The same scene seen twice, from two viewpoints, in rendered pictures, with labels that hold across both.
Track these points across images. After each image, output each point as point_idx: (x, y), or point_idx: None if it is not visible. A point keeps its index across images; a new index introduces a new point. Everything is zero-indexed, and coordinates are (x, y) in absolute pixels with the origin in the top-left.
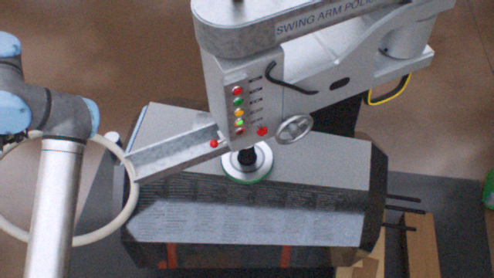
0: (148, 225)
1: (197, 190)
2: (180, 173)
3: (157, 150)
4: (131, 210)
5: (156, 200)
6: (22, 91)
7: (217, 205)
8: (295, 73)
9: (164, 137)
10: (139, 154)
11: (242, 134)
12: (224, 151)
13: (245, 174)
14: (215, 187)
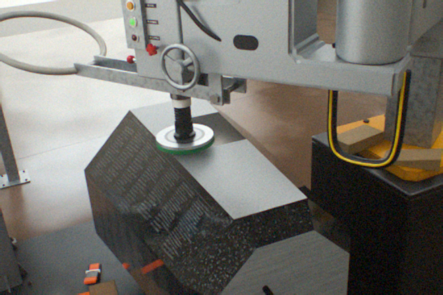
0: (101, 165)
1: (141, 149)
2: (144, 130)
3: (117, 68)
4: (45, 70)
5: (119, 146)
6: None
7: (139, 170)
8: (198, 0)
9: (172, 111)
10: (103, 61)
11: (137, 45)
12: (144, 83)
13: (163, 140)
14: (150, 152)
